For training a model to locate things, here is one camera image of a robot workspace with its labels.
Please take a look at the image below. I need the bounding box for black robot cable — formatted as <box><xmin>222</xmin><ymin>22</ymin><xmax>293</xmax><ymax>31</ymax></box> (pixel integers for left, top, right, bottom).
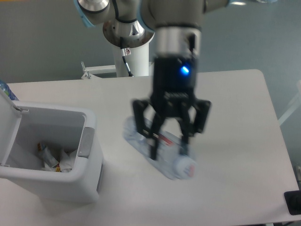
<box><xmin>119</xmin><ymin>36</ymin><xmax>135</xmax><ymax>77</ymax></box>

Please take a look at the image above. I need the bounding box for clear plastic water bottle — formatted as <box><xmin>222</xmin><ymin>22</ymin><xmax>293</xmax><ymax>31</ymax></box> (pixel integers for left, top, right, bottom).
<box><xmin>123</xmin><ymin>116</ymin><xmax>198</xmax><ymax>180</ymax></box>

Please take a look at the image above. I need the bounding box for white trash can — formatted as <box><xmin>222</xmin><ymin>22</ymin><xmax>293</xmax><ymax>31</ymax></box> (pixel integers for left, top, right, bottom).
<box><xmin>0</xmin><ymin>92</ymin><xmax>104</xmax><ymax>202</ymax></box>

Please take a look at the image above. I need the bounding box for colourful trash in can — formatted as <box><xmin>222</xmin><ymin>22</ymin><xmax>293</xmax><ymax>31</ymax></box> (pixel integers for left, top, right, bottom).
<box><xmin>37</xmin><ymin>143</ymin><xmax>77</xmax><ymax>173</ymax></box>

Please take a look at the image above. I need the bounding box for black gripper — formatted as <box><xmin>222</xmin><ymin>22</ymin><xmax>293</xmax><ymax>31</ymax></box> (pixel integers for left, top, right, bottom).
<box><xmin>132</xmin><ymin>56</ymin><xmax>211</xmax><ymax>161</ymax></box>

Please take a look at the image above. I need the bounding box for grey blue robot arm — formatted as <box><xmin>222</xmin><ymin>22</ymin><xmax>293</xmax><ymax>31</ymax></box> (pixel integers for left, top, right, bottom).
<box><xmin>74</xmin><ymin>0</ymin><xmax>230</xmax><ymax>160</ymax></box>

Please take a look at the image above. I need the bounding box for blue bottle at left edge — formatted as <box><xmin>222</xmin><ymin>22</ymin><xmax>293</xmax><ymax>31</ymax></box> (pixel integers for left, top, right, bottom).
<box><xmin>0</xmin><ymin>80</ymin><xmax>19</xmax><ymax>101</ymax></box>

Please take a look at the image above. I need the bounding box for black device at table edge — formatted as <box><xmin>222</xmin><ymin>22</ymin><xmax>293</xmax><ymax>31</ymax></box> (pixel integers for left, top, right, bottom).
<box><xmin>284</xmin><ymin>190</ymin><xmax>301</xmax><ymax>216</ymax></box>

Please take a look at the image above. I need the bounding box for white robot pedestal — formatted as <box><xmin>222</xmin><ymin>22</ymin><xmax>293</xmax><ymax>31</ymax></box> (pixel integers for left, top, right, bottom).
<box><xmin>80</xmin><ymin>20</ymin><xmax>157</xmax><ymax>80</ymax></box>

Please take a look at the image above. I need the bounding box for white frame at right edge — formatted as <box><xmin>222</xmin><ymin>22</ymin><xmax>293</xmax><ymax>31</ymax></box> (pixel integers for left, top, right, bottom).
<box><xmin>278</xmin><ymin>80</ymin><xmax>301</xmax><ymax>126</ymax></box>

